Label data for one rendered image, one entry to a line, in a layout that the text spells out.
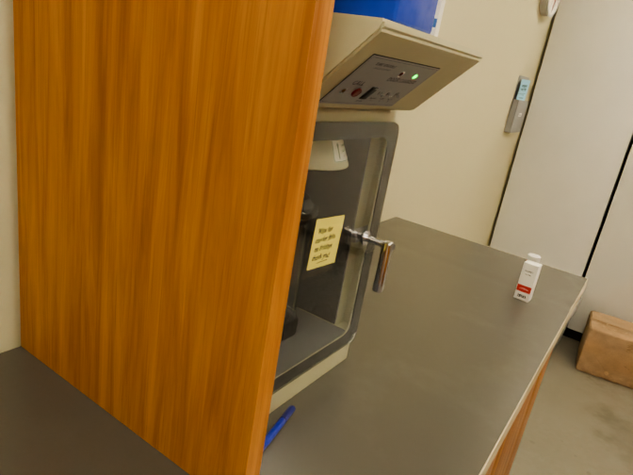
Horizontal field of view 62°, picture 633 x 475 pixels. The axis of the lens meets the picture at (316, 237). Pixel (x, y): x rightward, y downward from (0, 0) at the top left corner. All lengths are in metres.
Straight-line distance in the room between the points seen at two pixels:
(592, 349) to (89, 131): 3.10
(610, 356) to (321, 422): 2.75
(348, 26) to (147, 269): 0.37
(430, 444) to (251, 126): 0.57
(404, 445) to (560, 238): 2.95
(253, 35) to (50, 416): 0.59
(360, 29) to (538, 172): 3.17
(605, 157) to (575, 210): 0.36
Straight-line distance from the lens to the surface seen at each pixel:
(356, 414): 0.89
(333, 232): 0.77
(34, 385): 0.91
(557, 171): 3.65
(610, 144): 3.60
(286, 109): 0.50
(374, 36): 0.55
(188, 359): 0.66
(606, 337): 3.43
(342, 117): 0.73
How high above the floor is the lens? 1.46
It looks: 19 degrees down
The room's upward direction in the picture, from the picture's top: 10 degrees clockwise
